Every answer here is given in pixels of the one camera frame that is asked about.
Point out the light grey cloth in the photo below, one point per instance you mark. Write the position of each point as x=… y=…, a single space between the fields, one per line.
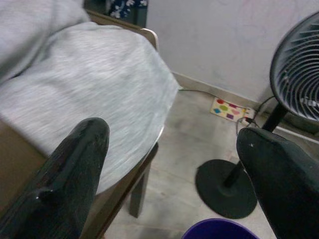
x=87 y=87

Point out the black pedestal fan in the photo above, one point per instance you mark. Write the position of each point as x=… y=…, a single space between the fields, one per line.
x=224 y=191

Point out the dark floral cloth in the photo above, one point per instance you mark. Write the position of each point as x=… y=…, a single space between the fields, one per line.
x=119 y=10

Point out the purple bucket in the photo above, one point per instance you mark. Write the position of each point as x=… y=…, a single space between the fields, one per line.
x=219 y=230

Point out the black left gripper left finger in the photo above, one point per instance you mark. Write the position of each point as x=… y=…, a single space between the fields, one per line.
x=62 y=189

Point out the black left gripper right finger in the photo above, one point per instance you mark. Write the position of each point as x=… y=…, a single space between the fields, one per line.
x=286 y=189

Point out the wooden chair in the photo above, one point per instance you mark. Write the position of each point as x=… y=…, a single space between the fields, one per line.
x=137 y=194

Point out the colourful shape puzzle board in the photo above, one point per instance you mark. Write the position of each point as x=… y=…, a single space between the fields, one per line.
x=224 y=109

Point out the white power strip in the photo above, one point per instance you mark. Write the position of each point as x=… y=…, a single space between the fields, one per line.
x=249 y=113

